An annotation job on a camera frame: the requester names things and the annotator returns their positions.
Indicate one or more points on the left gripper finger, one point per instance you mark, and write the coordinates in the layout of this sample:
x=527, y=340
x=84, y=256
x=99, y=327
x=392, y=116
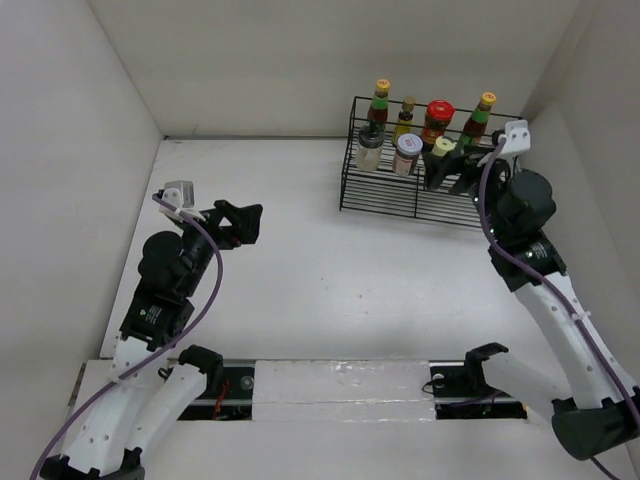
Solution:
x=246, y=232
x=231, y=212

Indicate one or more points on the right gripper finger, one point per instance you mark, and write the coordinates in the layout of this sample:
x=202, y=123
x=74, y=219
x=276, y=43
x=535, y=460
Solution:
x=469, y=175
x=438, y=168

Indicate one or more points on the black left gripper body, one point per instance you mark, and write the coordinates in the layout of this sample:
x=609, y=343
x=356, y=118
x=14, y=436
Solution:
x=220, y=235

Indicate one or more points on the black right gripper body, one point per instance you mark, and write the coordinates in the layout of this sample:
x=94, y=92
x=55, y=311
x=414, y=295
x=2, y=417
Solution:
x=493, y=182

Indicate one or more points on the white lid jar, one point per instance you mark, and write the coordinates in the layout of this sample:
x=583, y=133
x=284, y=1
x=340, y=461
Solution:
x=407, y=152

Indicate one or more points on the green label sauce bottle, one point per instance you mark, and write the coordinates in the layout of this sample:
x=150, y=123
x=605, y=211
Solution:
x=475, y=126

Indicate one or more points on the red lid chili jar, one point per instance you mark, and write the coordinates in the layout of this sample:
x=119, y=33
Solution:
x=437, y=118

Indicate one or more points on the small yellow oil bottle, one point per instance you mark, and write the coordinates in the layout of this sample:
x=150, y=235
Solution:
x=405, y=117

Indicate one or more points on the black cap spice shaker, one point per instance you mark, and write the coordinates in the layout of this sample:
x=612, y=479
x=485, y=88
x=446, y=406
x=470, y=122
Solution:
x=370, y=143

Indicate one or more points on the yellow cap chili sauce bottle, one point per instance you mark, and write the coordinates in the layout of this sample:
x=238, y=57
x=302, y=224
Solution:
x=378, y=110

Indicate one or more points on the yellow lid spice shaker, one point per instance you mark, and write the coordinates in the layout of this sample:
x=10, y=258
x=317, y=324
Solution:
x=442, y=146

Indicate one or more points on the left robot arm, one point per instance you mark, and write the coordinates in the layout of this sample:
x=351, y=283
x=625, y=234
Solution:
x=180, y=277

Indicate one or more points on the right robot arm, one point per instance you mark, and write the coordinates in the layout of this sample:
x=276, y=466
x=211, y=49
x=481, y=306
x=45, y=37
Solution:
x=598, y=408

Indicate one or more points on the black wire rack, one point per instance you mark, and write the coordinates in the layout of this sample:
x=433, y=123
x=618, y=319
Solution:
x=383, y=192

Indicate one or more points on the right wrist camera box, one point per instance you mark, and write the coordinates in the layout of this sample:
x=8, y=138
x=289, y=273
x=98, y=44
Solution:
x=515, y=140

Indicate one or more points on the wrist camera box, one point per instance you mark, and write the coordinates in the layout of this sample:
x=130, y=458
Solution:
x=515, y=140
x=176, y=201

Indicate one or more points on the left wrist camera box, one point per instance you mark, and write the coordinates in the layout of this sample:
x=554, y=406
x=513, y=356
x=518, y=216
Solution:
x=176, y=201

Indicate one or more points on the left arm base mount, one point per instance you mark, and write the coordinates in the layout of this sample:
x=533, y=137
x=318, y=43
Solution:
x=228, y=399

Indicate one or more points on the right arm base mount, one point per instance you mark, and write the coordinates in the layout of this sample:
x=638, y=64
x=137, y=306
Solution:
x=456, y=397

